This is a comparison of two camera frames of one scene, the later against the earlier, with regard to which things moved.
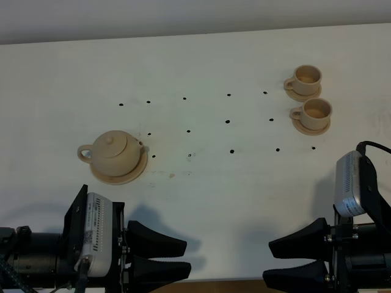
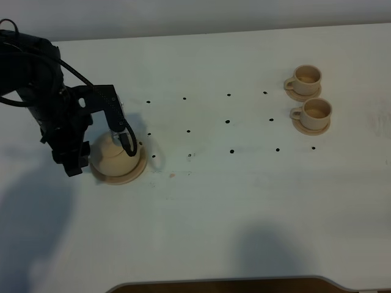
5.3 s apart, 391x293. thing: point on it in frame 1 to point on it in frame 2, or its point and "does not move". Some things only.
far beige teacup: x=306 y=80 does not move
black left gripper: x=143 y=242 to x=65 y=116
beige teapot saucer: x=126 y=178 does not move
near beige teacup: x=314 y=113 does not move
